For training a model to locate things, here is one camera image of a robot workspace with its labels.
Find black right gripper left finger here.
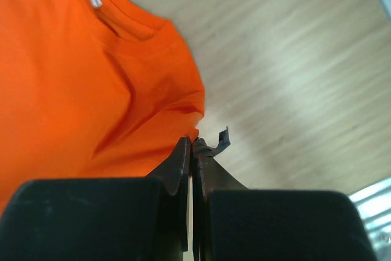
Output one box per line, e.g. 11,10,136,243
1,138,191,260

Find orange t shirt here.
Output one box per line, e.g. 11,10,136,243
1,0,205,207

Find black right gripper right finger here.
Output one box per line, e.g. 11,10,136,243
191,130,376,260

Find aluminium frame rail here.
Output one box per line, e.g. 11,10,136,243
349,0,390,260

